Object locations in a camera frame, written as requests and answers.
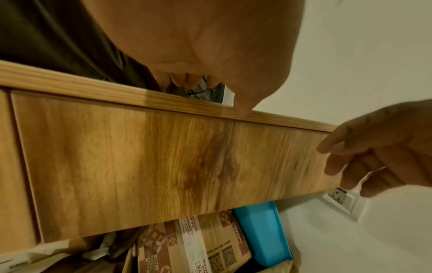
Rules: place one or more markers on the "white crumpled paper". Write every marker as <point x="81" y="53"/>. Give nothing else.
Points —
<point x="37" y="253"/>

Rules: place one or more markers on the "white wall socket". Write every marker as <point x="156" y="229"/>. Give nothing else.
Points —
<point x="344" y="200"/>

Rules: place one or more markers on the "patterned cardboard box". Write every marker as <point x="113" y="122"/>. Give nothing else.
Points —
<point x="195" y="245"/>

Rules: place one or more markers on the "person's left hand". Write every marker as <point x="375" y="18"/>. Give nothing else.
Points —
<point x="209" y="40"/>

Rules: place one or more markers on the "wooden drawer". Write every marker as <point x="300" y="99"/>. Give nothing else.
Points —
<point x="135" y="160"/>

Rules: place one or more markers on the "person's right hand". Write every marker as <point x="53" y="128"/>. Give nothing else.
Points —
<point x="398" y="144"/>

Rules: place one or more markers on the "blue plastic container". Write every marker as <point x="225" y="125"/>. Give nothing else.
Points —
<point x="263" y="232"/>

